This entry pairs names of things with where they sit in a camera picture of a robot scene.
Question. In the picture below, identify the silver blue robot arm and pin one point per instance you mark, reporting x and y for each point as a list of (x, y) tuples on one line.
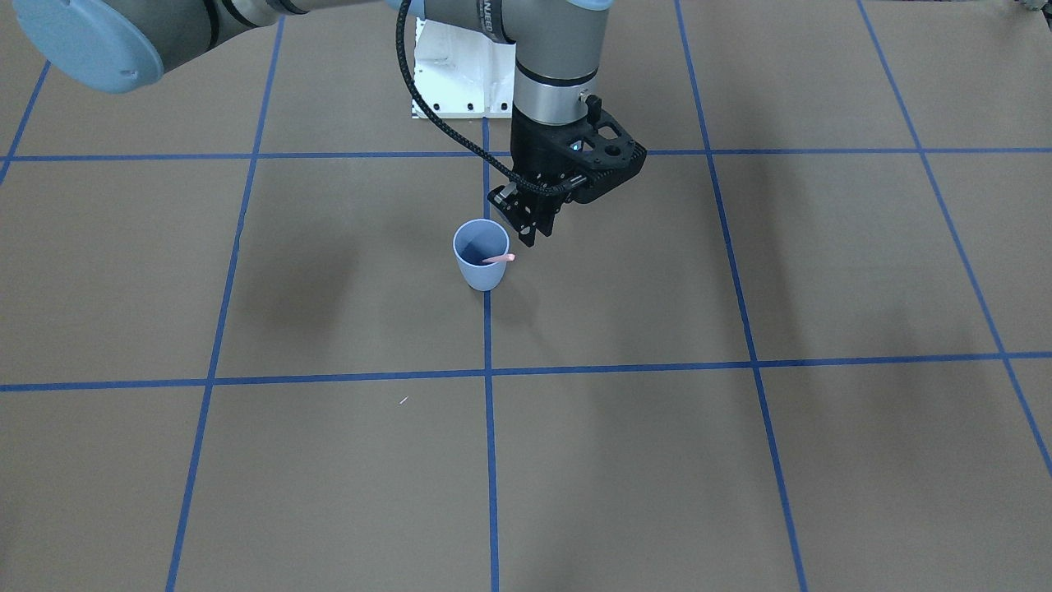
[(123, 46)]

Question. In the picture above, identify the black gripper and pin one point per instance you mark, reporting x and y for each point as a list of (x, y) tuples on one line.
[(536, 153)]

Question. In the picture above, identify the blue plastic cup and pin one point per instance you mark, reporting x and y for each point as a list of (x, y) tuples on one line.
[(476, 241)]

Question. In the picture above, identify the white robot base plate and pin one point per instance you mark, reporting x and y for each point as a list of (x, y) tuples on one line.
[(461, 73)]

